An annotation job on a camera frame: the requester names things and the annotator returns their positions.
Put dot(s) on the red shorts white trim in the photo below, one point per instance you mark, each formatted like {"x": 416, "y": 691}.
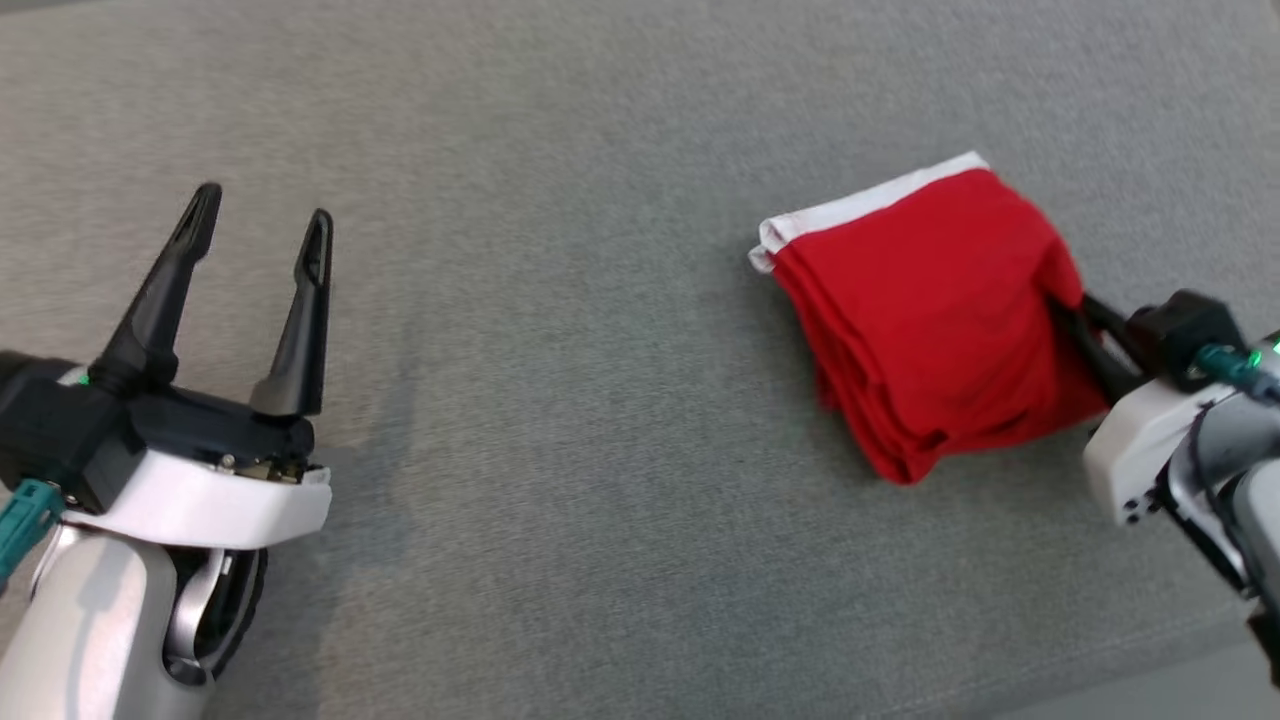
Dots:
{"x": 930, "y": 320}

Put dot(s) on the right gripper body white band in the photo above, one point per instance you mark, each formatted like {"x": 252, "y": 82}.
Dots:
{"x": 1135, "y": 450}

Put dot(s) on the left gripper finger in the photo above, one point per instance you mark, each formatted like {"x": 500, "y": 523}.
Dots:
{"x": 305, "y": 340}
{"x": 160, "y": 300}

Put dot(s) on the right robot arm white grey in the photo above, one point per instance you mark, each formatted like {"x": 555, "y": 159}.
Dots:
{"x": 1240, "y": 480}

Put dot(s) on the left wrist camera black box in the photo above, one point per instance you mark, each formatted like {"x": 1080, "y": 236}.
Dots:
{"x": 50, "y": 420}

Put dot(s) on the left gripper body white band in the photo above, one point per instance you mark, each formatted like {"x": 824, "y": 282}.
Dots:
{"x": 200, "y": 495}

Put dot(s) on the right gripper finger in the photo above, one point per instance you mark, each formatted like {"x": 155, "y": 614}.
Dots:
{"x": 1110, "y": 318}
{"x": 1105, "y": 365}

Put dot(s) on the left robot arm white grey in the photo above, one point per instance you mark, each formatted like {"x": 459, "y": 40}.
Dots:
{"x": 90, "y": 630}

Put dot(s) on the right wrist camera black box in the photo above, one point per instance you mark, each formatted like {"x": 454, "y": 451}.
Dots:
{"x": 1180, "y": 325}

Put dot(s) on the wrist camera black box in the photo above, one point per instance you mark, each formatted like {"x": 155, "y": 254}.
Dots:
{"x": 1180, "y": 325}
{"x": 50, "y": 420}

